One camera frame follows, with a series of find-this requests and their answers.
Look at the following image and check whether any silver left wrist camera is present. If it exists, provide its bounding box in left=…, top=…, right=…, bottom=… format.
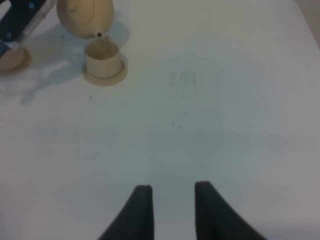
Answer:
left=0, top=0, right=56, bottom=56

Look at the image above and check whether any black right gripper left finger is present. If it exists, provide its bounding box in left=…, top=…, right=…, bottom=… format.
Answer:
left=100, top=185, right=155, bottom=240

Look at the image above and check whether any beige ceramic teapot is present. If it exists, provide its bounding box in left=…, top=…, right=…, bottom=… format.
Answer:
left=56, top=0, right=115, bottom=39

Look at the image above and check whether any beige saucer far right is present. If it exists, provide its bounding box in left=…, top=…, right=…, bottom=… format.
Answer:
left=82, top=55, right=128, bottom=87

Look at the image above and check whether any beige teacup far right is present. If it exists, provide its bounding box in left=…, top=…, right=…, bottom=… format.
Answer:
left=84, top=36, right=122, bottom=79

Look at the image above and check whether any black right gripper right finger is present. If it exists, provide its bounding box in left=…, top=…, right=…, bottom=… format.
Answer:
left=194, top=181, right=265, bottom=240

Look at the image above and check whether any beige saucer near teapot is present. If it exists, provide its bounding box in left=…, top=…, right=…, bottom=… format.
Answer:
left=0, top=47, right=32, bottom=76

